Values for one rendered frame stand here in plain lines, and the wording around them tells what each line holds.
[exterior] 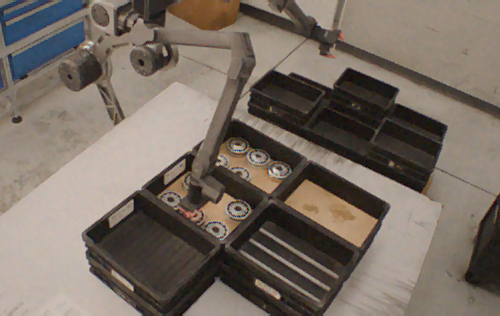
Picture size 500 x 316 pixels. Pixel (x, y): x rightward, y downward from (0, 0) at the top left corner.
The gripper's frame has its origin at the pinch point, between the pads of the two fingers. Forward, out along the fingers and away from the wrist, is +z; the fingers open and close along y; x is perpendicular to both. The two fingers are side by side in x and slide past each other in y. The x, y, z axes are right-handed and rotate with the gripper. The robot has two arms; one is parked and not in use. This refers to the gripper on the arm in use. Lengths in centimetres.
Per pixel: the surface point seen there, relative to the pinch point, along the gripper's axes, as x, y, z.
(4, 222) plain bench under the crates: 62, -47, 20
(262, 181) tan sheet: -8.0, 36.1, 4.2
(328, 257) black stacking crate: -50, 20, 2
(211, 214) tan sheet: -3.6, 7.4, 4.0
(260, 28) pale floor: 149, 287, 100
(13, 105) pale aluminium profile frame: 192, 34, 84
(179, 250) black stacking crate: -5.8, -13.9, 3.8
